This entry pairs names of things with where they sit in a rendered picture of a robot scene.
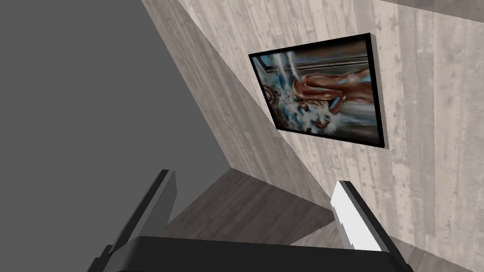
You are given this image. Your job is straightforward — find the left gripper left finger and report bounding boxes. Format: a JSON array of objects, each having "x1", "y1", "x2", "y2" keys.
[{"x1": 109, "y1": 169, "x2": 178, "y2": 255}]

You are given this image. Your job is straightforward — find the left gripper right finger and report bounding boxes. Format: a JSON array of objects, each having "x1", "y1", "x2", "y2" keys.
[{"x1": 330, "y1": 180, "x2": 396, "y2": 253}]

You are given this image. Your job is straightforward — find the black framed wall picture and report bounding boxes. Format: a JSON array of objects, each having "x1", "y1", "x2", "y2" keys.
[{"x1": 248, "y1": 33, "x2": 388, "y2": 149}]

